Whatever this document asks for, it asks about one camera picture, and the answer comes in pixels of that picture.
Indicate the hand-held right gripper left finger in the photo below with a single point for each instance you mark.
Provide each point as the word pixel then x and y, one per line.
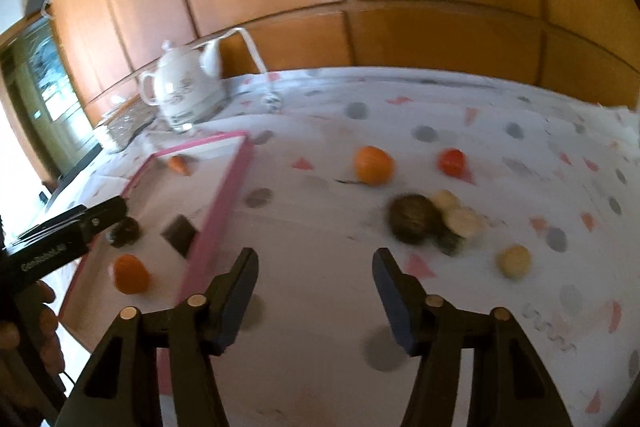
pixel 239 302

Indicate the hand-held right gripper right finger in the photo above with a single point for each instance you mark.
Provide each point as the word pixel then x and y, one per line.
pixel 395 302

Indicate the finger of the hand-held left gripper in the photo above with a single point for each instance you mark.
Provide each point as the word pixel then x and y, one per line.
pixel 107 214

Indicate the small dark round fruit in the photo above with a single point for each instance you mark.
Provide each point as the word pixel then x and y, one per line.
pixel 125 233

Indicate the pink rimmed white tray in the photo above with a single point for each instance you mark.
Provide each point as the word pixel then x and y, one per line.
pixel 210 179

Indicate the person's left hand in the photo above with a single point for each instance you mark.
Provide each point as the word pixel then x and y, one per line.
pixel 46 312

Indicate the orange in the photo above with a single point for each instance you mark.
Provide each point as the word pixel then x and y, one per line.
pixel 131 274
pixel 373 165

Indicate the dark square block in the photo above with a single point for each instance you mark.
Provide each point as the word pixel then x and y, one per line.
pixel 180 234

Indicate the small dark green fruit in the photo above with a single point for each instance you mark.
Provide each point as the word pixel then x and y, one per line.
pixel 448 243

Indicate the dark brown round fruit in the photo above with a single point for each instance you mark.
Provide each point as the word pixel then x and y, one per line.
pixel 412 217

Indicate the small orange carrot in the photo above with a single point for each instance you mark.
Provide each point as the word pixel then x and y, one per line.
pixel 179 165

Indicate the clear glass dish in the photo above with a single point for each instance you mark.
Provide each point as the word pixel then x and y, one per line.
pixel 120 127

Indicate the beige round fruit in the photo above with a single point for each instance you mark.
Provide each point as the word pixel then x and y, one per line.
pixel 445 198
pixel 465 222
pixel 514 261

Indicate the patterned white tablecloth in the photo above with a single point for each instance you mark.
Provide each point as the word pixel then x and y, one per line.
pixel 325 217

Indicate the white ceramic teapot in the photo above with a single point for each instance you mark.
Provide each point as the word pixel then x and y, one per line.
pixel 180 89

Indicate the green framed glass door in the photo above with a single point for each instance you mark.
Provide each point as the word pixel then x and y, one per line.
pixel 40 82

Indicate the red tomato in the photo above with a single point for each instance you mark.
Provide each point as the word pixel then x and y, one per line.
pixel 452 162

